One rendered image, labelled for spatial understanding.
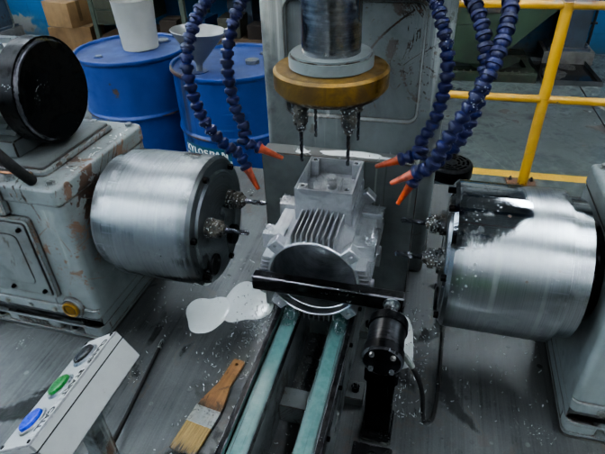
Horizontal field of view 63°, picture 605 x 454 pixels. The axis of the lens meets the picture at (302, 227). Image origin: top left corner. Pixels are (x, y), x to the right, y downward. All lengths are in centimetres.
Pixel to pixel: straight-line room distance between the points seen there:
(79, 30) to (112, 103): 376
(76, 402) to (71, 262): 40
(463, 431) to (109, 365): 58
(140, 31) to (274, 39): 185
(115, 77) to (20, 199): 176
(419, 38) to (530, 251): 43
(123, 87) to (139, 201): 183
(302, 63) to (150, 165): 34
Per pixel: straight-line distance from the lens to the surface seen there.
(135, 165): 94
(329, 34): 74
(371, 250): 82
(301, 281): 82
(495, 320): 82
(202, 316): 111
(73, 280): 105
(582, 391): 92
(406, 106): 101
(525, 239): 78
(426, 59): 97
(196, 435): 92
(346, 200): 82
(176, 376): 102
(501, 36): 70
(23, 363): 116
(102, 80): 273
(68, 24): 647
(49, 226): 99
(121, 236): 92
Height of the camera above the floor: 157
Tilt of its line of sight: 35 degrees down
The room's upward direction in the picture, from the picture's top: 2 degrees counter-clockwise
